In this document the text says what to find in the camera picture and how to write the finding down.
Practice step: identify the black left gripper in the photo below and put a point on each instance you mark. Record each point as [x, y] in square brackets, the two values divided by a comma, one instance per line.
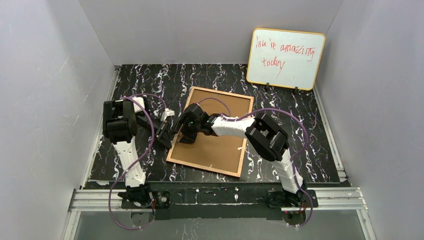
[162, 133]

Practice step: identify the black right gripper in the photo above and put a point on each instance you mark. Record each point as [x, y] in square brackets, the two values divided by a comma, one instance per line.
[187, 129]

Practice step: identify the black wooden picture frame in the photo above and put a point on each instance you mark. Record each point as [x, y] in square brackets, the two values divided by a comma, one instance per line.
[238, 165]

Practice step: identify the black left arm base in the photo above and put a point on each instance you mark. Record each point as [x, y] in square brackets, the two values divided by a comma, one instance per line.
[143, 197]

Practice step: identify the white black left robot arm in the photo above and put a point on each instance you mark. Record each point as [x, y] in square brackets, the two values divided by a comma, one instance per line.
[121, 119]

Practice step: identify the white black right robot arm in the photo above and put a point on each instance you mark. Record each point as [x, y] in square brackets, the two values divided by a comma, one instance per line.
[263, 133]

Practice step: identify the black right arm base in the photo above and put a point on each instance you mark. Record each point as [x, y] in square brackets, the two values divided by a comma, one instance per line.
[285, 199]

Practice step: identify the whiteboard with red writing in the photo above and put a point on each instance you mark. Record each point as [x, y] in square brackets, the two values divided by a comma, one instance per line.
[285, 58]

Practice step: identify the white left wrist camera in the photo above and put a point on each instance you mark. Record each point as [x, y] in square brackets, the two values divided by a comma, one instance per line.
[167, 113]

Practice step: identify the aluminium mounting rail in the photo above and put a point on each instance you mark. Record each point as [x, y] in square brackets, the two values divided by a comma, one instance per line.
[218, 211]

